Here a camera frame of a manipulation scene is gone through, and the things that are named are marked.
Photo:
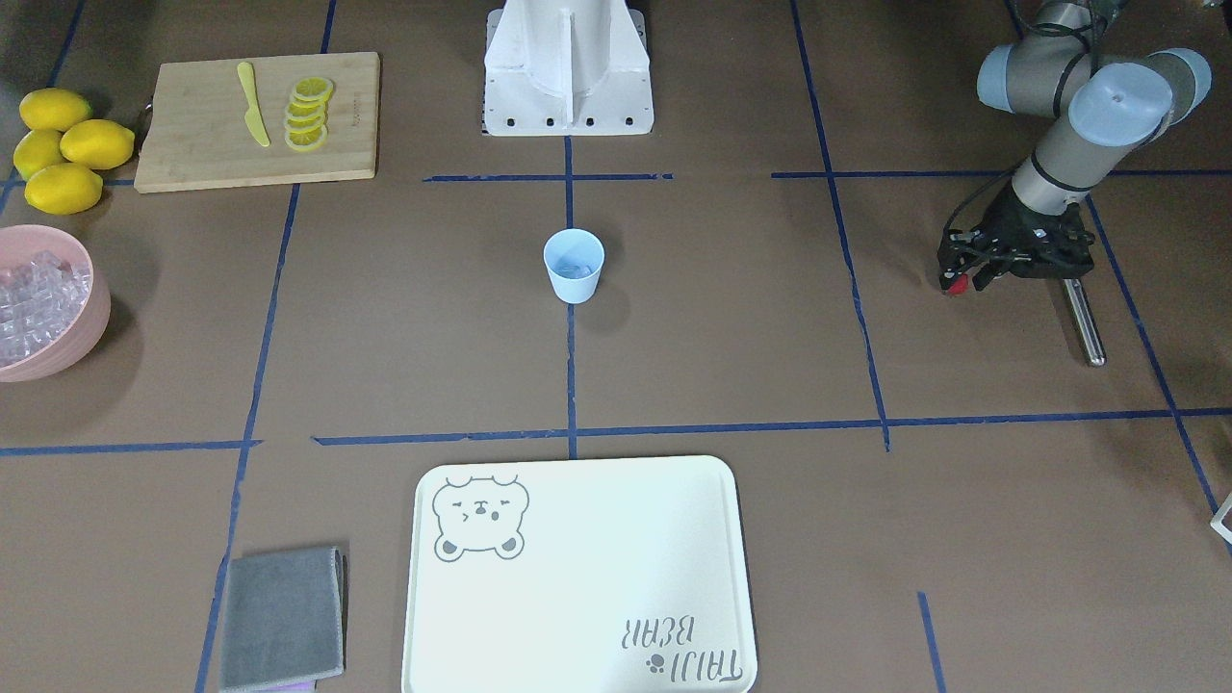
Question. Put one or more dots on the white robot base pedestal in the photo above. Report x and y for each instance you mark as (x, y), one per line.
(567, 68)

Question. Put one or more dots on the wooden cutting board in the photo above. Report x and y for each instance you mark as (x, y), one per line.
(198, 139)

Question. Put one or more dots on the lemon slices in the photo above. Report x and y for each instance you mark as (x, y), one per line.
(305, 115)

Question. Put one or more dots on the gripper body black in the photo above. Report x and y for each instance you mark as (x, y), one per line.
(1013, 218)

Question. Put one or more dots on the yellow plastic knife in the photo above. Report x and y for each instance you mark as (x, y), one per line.
(253, 116)

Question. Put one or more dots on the cream bear tray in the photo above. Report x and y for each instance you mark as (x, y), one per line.
(600, 575)

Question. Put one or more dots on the white wire cup rack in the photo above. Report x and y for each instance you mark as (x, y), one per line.
(1220, 521)

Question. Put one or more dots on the ice cubes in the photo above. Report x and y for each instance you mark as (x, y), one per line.
(573, 269)

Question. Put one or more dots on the whole lemon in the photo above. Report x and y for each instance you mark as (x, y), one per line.
(98, 144)
(64, 189)
(54, 109)
(37, 151)

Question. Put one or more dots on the light blue cup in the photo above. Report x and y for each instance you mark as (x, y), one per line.
(580, 244)

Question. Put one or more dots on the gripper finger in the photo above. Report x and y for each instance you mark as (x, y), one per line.
(990, 266)
(956, 252)

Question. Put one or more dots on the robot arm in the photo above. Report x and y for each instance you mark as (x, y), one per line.
(1102, 108)

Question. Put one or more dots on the pink bowl of ice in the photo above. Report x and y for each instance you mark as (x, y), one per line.
(56, 302)

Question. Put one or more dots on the grey folded cloth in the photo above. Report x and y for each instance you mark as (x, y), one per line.
(283, 621)

